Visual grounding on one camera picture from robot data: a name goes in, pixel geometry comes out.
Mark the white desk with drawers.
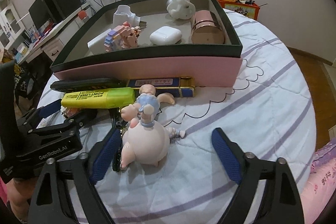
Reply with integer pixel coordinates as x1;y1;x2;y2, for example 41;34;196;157
16;2;92;64

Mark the white plug adapter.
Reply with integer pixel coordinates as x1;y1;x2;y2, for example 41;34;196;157
113;5;147;30

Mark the white glass-door cabinet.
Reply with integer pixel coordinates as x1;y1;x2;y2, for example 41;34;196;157
0;2;23;48

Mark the blue and gold box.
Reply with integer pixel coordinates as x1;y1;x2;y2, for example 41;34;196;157
127;76;196;98

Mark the person's left hand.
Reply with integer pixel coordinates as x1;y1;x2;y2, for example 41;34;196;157
7;175;40;217

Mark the black key bunch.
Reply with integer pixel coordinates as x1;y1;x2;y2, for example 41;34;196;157
110;108;125;172

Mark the red printed box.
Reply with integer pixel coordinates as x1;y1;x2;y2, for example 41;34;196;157
214;0;261;21

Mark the black remote control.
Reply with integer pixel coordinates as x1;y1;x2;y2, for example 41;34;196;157
50;77;128;91

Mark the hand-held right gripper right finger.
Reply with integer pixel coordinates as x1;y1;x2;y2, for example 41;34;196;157
211;127;305;224

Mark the rose gold cylinder jar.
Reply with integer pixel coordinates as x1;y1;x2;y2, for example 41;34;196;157
190;10;226;45

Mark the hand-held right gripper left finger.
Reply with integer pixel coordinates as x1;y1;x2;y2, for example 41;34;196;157
28;127;122;224

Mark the pink box with dark rim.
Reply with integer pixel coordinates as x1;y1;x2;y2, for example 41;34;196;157
50;0;243;88

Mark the yellow highlighter pen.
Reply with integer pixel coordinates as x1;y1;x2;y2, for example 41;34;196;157
61;87;135;109

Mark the blue and white carton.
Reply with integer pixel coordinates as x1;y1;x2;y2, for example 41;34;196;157
26;25;37;41

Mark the white earbuds case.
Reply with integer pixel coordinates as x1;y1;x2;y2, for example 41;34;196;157
150;26;183;45

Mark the white power bank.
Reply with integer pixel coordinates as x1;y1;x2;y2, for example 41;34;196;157
87;28;112;53

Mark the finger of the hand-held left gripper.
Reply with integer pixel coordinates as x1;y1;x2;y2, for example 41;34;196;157
60;109;98;129
16;98;63;130

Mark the black computer monitor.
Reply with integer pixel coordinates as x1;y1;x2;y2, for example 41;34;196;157
28;0;57;30

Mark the black office chair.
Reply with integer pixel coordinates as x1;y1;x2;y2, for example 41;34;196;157
13;67;48;109

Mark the white elephant figurine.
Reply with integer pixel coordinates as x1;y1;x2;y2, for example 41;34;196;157
166;0;196;20

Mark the pink block figure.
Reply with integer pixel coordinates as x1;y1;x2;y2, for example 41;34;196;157
104;21;142;52

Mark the white block cat figure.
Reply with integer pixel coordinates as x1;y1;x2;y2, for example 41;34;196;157
60;105;79;117

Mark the red cloth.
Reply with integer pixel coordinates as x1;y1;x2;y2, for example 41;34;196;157
34;21;57;38

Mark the pink pig doll figurine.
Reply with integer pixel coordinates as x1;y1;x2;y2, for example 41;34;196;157
119;84;187;169

